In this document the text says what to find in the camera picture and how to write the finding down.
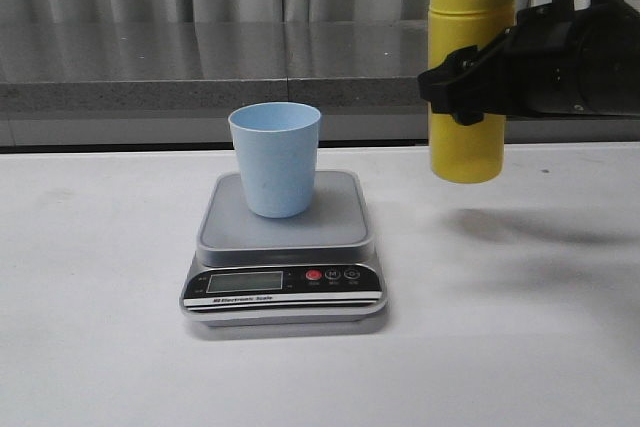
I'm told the silver digital kitchen scale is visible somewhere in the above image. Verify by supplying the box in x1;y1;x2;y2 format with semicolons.
180;170;388;327

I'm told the yellow squeeze bottle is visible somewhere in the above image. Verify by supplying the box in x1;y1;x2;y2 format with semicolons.
427;0;514;184

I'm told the grey stone counter ledge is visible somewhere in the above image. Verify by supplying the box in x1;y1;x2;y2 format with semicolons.
0;16;640;148

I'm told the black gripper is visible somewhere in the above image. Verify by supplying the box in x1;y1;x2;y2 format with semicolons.
417;0;639;126

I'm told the light blue plastic cup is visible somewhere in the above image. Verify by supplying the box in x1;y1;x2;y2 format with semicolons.
228;102;322;218

